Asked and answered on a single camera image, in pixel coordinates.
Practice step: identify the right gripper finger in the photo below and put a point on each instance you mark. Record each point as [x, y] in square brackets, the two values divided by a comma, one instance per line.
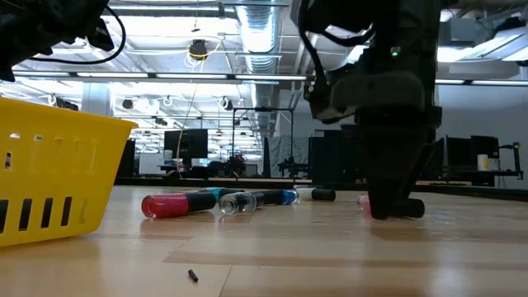
[364, 156]
[392, 173]

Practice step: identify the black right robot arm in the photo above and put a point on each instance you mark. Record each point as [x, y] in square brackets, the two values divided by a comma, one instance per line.
[404, 24]

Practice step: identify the white paper roll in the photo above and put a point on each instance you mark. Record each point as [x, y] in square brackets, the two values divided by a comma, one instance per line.
[482, 163]

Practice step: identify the blue nail polish bottle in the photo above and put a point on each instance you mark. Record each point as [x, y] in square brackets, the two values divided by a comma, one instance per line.
[290, 197]

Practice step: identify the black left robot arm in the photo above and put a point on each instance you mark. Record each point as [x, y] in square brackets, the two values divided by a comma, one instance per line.
[16, 37]

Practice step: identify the black aluminium table frame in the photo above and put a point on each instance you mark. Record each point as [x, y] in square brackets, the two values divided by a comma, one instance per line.
[144, 181]

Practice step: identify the black background stand frame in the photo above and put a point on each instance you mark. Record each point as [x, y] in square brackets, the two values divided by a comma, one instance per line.
[264, 109]

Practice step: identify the silver ventilation duct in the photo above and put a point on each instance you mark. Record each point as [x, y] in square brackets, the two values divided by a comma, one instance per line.
[260, 33]

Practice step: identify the black background monitor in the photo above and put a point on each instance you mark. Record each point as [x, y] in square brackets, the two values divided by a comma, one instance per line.
[185, 144]

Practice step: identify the small black screw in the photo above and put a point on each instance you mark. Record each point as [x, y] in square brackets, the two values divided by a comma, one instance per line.
[193, 275]

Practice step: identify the black background cabinet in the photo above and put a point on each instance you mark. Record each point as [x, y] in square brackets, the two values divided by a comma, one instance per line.
[334, 156]

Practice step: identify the black ceiling device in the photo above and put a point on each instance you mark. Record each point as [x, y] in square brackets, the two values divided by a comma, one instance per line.
[198, 47]

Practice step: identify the ceiling light panel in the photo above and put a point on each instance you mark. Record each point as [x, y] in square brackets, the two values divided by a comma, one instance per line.
[486, 49]

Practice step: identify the ceiling light strip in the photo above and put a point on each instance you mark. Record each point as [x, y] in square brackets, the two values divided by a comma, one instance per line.
[495, 82]
[185, 76]

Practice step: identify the teal nail polish bottle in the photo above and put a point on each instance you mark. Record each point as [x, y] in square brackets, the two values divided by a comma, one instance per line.
[214, 191]

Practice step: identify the yellow plastic basket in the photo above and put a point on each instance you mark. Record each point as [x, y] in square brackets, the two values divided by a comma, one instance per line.
[49, 185]

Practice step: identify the black background monitors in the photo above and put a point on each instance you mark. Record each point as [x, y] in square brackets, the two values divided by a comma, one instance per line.
[470, 150]

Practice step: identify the white nail polish bottle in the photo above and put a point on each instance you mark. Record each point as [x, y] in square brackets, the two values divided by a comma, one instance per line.
[305, 194]

